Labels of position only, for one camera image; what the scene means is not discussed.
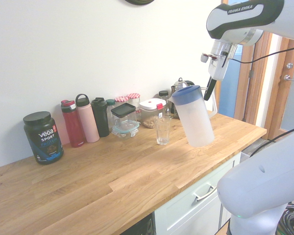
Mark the glass French press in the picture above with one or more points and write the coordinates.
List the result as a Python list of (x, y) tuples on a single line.
[(174, 110)]

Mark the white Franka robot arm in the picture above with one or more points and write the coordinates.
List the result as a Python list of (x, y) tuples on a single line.
[(259, 171)]

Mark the wooden door with glass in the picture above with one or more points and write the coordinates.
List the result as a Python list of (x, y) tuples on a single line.
[(287, 102)]

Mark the silver door lock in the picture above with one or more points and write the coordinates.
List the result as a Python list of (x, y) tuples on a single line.
[(289, 65)]

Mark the cereal container white lid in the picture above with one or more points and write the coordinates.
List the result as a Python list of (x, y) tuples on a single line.
[(150, 106)]

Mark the black undercounter appliance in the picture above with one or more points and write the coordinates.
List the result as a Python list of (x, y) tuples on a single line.
[(142, 227)]

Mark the silver door lever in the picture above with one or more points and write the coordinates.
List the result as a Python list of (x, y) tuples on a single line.
[(287, 77)]

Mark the stainless steel dishwasher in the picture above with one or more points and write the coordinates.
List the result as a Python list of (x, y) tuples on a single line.
[(250, 151)]

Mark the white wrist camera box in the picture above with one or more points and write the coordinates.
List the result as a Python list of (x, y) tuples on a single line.
[(204, 58)]

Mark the chrome electric kettle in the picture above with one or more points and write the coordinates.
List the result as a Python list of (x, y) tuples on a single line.
[(182, 84)]

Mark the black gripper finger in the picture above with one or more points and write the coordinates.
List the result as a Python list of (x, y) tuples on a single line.
[(211, 88)]

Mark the square container with black lid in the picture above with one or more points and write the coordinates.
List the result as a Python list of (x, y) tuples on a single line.
[(122, 110)]

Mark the red water bottle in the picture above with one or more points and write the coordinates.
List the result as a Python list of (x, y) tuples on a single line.
[(73, 127)]

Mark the glass jar with black lid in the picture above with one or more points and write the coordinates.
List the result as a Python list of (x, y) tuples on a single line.
[(163, 94)]

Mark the wooden door frame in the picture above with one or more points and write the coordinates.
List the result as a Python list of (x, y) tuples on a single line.
[(257, 85)]

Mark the glass jar red checkered lid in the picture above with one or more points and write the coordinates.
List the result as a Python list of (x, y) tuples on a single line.
[(133, 96), (121, 99)]

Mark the translucent pitcher with blue lid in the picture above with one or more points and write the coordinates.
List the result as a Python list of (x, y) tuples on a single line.
[(198, 122)]

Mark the black round wall clock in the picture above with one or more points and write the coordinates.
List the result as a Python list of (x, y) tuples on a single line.
[(139, 1)]

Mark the glass container with teal lid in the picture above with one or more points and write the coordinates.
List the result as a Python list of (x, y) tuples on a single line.
[(125, 129)]

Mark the clear drinking glass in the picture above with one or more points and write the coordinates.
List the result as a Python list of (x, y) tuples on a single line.
[(163, 137)]

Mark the black shaker bottle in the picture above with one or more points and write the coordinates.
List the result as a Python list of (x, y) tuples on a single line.
[(100, 117)]

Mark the black Vega protein tub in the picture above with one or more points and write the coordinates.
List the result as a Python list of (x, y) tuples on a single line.
[(44, 142)]

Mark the glass jar with green lid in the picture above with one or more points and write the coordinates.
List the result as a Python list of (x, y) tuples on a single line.
[(110, 104)]

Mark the pink water bottle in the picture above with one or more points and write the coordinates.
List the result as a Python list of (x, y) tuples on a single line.
[(88, 122)]

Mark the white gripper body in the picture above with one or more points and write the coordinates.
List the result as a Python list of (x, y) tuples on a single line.
[(218, 68)]

